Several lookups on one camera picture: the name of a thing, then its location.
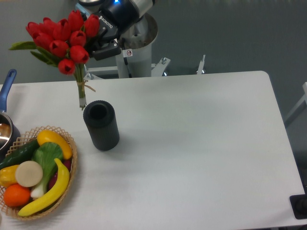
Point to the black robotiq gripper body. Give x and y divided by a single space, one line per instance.
114 16

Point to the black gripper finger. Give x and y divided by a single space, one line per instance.
106 50

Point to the red tulip bouquet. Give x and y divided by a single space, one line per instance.
64 45

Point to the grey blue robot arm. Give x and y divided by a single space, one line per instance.
140 8

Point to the dark grey ribbed vase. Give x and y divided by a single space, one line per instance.
100 119

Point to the purple eggplant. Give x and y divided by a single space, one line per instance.
53 179

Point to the green bok choy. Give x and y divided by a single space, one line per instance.
45 156

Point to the woven wicker basket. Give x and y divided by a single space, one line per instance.
72 156

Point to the green cucumber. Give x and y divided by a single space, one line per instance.
21 154

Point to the beige round disc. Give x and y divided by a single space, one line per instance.
28 174

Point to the yellow banana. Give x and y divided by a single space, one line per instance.
52 195

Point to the yellow bell pepper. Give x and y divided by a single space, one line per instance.
7 176

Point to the orange fruit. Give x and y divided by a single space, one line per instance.
16 195

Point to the black device at table edge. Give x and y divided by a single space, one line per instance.
299 206

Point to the white metal frame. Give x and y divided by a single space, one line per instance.
161 69

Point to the blue handled saucepan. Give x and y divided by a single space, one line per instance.
8 131

